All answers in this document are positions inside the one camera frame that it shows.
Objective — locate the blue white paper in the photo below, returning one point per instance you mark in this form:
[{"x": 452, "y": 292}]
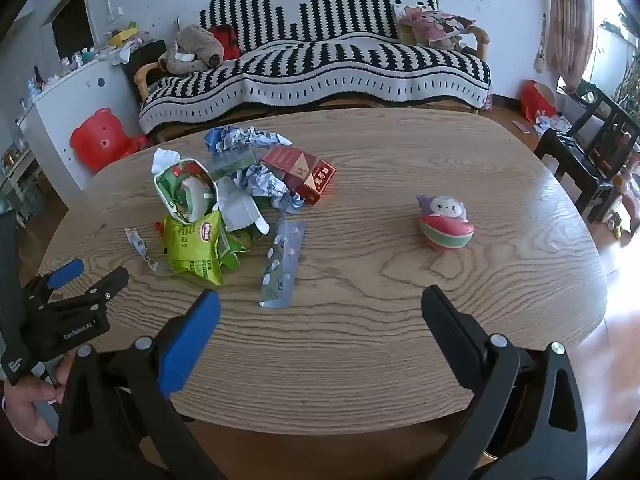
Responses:
[
  {"x": 265, "y": 182},
  {"x": 235, "y": 139}
]

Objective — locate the small candy wrapper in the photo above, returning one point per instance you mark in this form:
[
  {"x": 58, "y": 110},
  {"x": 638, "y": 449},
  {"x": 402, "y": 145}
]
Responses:
[{"x": 140, "y": 247}]

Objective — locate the green clear wrapper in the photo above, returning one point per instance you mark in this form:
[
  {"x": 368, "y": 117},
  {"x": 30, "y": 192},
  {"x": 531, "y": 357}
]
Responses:
[{"x": 232, "y": 162}]

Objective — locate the red bear-shaped stool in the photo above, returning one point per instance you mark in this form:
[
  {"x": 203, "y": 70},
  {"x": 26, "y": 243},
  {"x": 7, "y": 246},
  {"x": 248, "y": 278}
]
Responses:
[{"x": 100, "y": 140}]

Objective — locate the red cloth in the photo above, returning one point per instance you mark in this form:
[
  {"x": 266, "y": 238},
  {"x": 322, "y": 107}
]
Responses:
[{"x": 228, "y": 40}]

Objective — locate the potted plant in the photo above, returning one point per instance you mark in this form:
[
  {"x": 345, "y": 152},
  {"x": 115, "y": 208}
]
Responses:
[{"x": 630, "y": 90}]

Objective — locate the brown plush toy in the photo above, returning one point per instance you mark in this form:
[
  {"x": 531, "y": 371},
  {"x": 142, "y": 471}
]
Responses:
[{"x": 200, "y": 42}]

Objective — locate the white paper scraps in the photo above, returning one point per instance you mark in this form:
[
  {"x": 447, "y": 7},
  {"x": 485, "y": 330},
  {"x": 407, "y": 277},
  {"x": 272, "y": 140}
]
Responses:
[{"x": 550, "y": 124}]

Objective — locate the pink squishy toy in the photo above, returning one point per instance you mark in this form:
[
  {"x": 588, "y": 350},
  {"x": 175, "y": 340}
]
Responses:
[{"x": 445, "y": 230}]

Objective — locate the black white striped blanket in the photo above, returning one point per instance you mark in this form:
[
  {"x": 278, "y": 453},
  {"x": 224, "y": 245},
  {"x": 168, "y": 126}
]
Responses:
[{"x": 320, "y": 65}]

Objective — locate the red bag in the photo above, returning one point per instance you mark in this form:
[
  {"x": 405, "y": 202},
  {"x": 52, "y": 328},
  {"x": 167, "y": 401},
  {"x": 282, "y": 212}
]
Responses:
[{"x": 537, "y": 100}]

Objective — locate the white tissue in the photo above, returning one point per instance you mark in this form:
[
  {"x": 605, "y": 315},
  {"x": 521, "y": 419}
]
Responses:
[{"x": 237, "y": 207}]

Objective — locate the white green snack bag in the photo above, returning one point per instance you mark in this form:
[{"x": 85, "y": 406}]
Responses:
[{"x": 175, "y": 190}]

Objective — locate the black wooden chair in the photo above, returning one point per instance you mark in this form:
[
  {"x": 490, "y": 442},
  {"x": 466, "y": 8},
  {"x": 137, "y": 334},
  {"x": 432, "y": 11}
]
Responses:
[{"x": 575, "y": 160}]

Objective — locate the silver blister pack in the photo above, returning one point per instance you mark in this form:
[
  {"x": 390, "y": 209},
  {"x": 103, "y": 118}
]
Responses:
[{"x": 280, "y": 270}]

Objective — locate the white cabinet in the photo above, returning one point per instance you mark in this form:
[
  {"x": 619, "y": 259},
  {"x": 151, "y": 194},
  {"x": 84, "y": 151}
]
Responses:
[{"x": 60, "y": 110}]

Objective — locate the pink cartoon cushion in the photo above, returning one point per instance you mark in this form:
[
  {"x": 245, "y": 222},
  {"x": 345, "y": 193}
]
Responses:
[{"x": 435, "y": 25}]

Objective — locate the row of small bottles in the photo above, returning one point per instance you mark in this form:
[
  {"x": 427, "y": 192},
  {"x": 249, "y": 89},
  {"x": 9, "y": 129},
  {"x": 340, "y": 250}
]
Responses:
[{"x": 65, "y": 67}]

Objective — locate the shelf rack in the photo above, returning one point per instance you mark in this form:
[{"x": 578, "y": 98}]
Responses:
[{"x": 20, "y": 180}]

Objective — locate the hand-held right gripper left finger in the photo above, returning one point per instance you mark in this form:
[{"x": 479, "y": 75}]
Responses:
[{"x": 192, "y": 345}]

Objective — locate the patterned curtain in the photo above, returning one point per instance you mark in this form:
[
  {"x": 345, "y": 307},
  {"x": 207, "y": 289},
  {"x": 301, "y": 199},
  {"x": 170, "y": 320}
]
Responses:
[{"x": 570, "y": 20}]

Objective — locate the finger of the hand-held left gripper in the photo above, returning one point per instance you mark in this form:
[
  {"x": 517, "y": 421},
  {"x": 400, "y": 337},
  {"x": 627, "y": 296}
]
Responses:
[
  {"x": 107, "y": 282},
  {"x": 65, "y": 272}
]

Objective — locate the wooden frame sofa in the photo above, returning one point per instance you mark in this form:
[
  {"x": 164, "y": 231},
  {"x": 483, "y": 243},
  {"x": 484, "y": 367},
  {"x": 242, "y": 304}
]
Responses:
[{"x": 143, "y": 71}]

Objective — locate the person's left hand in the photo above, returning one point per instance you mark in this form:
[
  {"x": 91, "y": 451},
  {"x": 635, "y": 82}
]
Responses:
[{"x": 27, "y": 400}]

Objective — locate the pink plastic toy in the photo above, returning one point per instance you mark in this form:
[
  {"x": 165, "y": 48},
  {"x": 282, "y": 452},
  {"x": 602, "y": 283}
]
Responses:
[{"x": 631, "y": 200}]

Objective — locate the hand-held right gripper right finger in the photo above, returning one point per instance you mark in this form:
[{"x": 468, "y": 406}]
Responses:
[{"x": 450, "y": 332}]

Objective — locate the red cardboard box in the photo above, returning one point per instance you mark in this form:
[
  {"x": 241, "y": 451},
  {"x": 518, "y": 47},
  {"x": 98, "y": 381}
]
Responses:
[
  {"x": 317, "y": 182},
  {"x": 287, "y": 162}
]

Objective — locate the green snack packet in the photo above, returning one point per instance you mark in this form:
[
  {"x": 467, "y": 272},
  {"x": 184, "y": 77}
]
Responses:
[{"x": 192, "y": 250}]

